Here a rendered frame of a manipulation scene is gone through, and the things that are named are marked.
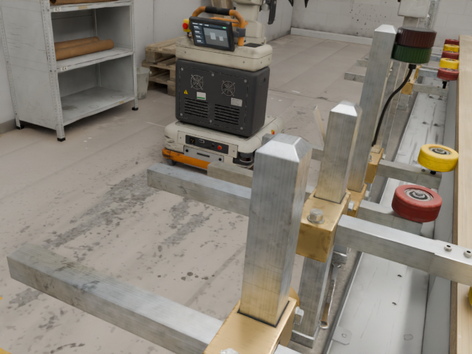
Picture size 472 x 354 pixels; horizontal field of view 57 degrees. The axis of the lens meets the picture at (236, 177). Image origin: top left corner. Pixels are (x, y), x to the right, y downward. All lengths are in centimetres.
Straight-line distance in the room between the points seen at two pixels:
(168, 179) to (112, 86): 344
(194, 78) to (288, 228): 237
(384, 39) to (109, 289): 58
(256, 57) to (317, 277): 192
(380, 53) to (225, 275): 139
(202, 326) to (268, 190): 15
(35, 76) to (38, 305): 184
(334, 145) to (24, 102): 306
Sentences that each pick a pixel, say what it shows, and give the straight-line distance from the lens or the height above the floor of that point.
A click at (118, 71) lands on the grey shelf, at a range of 399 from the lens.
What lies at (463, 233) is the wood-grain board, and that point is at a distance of 77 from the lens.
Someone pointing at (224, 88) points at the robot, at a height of 56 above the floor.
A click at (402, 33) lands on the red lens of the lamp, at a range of 78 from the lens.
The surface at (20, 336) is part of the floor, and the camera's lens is 182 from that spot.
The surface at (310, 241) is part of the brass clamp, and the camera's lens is 56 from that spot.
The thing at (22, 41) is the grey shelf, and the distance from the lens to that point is 334.
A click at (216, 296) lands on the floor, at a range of 187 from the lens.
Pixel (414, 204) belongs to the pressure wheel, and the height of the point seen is 90.
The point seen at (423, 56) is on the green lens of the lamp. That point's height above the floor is 114.
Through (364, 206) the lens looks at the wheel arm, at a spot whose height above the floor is 86.
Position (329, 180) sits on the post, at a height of 100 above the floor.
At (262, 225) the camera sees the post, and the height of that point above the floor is 107.
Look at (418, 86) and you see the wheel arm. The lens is 204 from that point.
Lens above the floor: 126
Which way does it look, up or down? 27 degrees down
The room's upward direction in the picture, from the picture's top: 4 degrees clockwise
